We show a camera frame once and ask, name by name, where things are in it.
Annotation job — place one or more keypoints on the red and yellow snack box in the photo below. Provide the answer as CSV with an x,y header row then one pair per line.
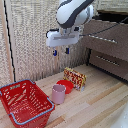
x,y
75,77

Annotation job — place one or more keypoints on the brown drawer cabinet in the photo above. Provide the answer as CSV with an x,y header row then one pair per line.
x,y
108,43

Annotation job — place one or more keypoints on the pink mug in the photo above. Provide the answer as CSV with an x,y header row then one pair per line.
x,y
58,93

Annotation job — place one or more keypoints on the red shopping basket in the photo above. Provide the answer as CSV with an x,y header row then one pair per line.
x,y
25,103

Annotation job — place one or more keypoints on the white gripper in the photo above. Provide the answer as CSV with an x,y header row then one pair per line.
x,y
63,37

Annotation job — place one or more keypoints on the red bowl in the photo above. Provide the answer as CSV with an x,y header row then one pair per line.
x,y
66,85

